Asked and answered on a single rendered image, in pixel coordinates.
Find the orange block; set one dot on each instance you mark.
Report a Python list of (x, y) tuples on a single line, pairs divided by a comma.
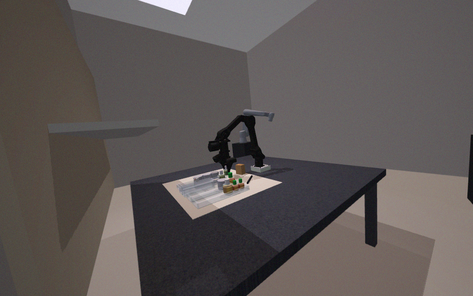
[(240, 169)]

